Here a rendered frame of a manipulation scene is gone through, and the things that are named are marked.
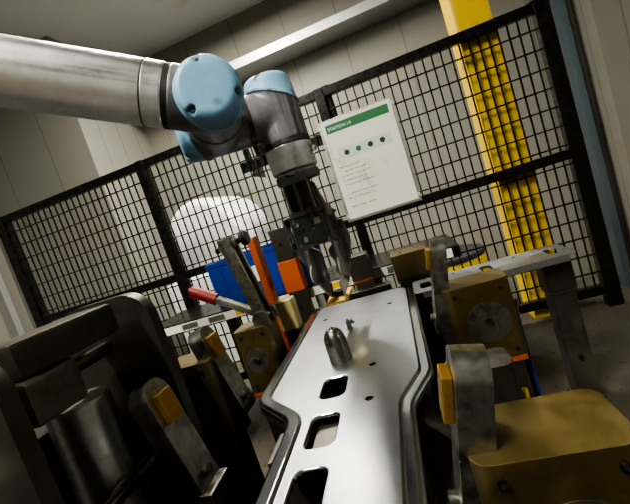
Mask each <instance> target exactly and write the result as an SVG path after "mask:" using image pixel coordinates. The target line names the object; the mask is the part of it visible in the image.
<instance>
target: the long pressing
mask: <svg viewBox="0 0 630 504"><path fill-rule="evenodd" d="M388 303H391V304H388ZM346 319H349V320H350V319H353V322H354V323H352V324H351V325H352V329H350V330H347V329H348V328H347V325H346ZM324 320H326V321H324ZM329 327H337V328H339V329H340V330H341V331H342V332H343V333H344V335H345V337H346V339H347V342H348V345H349V348H350V351H351V354H352V359H351V360H350V361H348V362H346V363H344V364H341V365H331V363H330V360H329V357H328V354H327V351H326V348H325V344H324V334H325V332H326V330H328V329H329ZM372 363H376V364H375V365H373V366H369V365H370V364H372ZM343 378H346V379H348V380H347V384H346V389H345V392H344V393H343V394H342V395H340V396H338V397H334V398H329V399H321V398H322V395H323V392H324V389H325V386H326V384H327V383H329V382H331V381H334V380H338V379H343ZM433 378H434V369H433V365H432V361H431V357H430V353H429V349H428V345H427V341H426V337H425V333H424V328H423V324H422V320H421V316H420V312H419V308H418V304H417V300H416V296H415V293H414V289H412V288H410V287H401V288H395V289H391V290H388V291H384V292H380V293H377V294H373V295H369V296H365V297H362V298H358V299H354V300H351V301H347V302H343V303H339V304H336V305H332V306H328V307H319V308H317V309H315V310H314V311H313V312H312V314H311V316H310V317H309V319H308V321H307V322H306V324H305V325H304V327H303V329H302V330H301V332H300V334H299V335H298V337H297V339H296V340H295V342H294V344H293V345H292V347H291V348H290V350H289V352H288V353H287V355H286V357H285V358H284V360H283V362H282V363H281V365H280V367H279V368H278V370H277V371H276V373H275V375H274V376H273V378H272V380H271V381H270V383H269V385H268V386H267V388H266V389H265V391H264V393H263V394H262V396H261V398H260V401H259V405H260V408H261V411H262V413H263V415H264V416H265V417H266V418H268V419H270V420H271V421H273V422H275V423H276V424H278V425H279V426H281V427H283V428H284V429H286V430H285V433H284V435H283V437H282V440H281V442H280V444H279V447H278V449H277V452H276V454H275V456H274V459H273V461H272V463H271V466H270V468H269V470H268V473H267V475H266V477H265V480H264V482H263V485H262V487H261V489H260V492H259V494H258V496H257V499H256V501H255V503H254V504H288V502H289V499H290V496H291V493H292V490H293V487H294V483H295V481H296V480H297V478H299V477H300V476H301V475H303V474H307V473H313V472H319V471H323V472H326V473H327V478H326V483H325V487H324V492H323V497H322V501H321V504H428V498H427V490H426V482H425V474H424V466H423V458H422V450H421V442H420V434H419V426H418V418H417V409H418V406H419V403H420V401H421V400H422V398H423V396H424V394H425V393H426V391H427V389H428V387H429V386H430V384H431V382H432V380H433ZM368 397H374V398H373V399H372V400H369V401H366V400H365V399H366V398H368ZM331 416H339V422H338V427H337V431H336V436H335V440H334V441H333V442H332V443H331V444H330V445H328V446H325V447H320V448H315V449H306V446H307V443H308V439H309V436H310V433H311V430H312V427H313V424H314V423H315V421H317V420H319V419H321V418H326V417H331Z"/></svg>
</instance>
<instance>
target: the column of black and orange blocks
mask: <svg viewBox="0 0 630 504"><path fill-rule="evenodd" d="M268 234H269V237H270V240H271V243H272V246H273V249H274V252H275V255H276V258H277V261H278V262H279V263H277V265H278V268H279V271H280V274H281V277H282V280H283V283H284V286H285V289H286V292H287V294H289V293H290V294H289V296H292V295H294V297H295V300H296V303H297V306H298V309H299V312H300V315H301V318H302V321H303V326H302V328H303V327H304V325H305V324H306V322H307V321H308V319H309V317H310V316H311V314H312V312H313V311H314V310H315V308H314V305H313V302H312V299H311V296H310V293H309V290H308V287H307V286H308V283H307V280H306V277H305V274H304V271H303V268H302V265H301V262H300V259H299V257H298V256H297V254H296V251H294V252H292V250H291V247H290V244H289V241H288V238H287V235H286V232H285V229H284V226H283V227H280V228H276V229H273V230H271V231H268Z"/></svg>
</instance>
